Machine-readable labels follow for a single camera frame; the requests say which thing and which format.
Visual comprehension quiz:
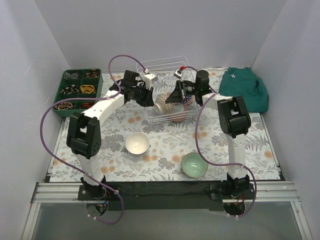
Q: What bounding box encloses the blue white patterned bowl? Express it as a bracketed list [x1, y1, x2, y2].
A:
[181, 95, 194, 106]

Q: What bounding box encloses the red patterned bowl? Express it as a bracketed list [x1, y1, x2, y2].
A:
[171, 104, 188, 123]

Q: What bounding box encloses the brown geometric patterned bowl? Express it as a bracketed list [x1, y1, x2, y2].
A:
[154, 93, 174, 115]

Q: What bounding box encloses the white wire dish rack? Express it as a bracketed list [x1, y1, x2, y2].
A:
[135, 55, 201, 126]

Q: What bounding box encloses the plain white bowl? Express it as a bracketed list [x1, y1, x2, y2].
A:
[125, 132, 150, 155]

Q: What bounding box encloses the mint green bowl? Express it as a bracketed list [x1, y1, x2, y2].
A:
[181, 152, 208, 179]

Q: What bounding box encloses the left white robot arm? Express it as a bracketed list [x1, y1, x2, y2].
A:
[66, 70, 157, 200]

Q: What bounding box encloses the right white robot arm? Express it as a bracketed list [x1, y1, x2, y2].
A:
[165, 67, 252, 199]

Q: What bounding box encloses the green folded cloth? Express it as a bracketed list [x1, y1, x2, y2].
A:
[218, 67, 269, 113]

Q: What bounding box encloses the brown patterned rolled tie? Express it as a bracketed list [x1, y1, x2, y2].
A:
[85, 69, 101, 79]

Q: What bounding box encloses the green compartment tray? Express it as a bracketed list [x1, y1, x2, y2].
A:
[52, 68, 103, 118]

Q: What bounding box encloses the yellow rolled tie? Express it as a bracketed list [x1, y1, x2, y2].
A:
[80, 84, 96, 94]

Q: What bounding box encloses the orange navy rolled tie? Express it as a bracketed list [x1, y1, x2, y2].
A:
[79, 101, 95, 110]

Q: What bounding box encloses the floral table mat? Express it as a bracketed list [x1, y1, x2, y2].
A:
[49, 71, 281, 183]

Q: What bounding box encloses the black white rolled tie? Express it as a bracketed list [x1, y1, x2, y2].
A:
[60, 84, 79, 95]

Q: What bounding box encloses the grey rolled cloth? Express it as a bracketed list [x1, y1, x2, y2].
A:
[63, 71, 81, 80]

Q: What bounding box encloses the dark floral rolled tie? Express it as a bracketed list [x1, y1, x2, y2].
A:
[54, 102, 75, 111]

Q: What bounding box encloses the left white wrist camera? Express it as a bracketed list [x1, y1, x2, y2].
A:
[142, 68, 158, 90]

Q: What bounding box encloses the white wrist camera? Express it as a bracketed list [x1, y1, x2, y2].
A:
[173, 66, 185, 80]
[142, 68, 158, 90]

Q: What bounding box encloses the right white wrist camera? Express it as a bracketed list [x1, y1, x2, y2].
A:
[173, 66, 185, 80]

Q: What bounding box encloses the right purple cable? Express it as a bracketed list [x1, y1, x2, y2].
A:
[180, 65, 258, 217]

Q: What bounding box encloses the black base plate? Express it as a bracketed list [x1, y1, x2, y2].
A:
[77, 180, 257, 211]

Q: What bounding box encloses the aluminium frame rail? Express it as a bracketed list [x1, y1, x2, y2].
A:
[32, 181, 300, 203]

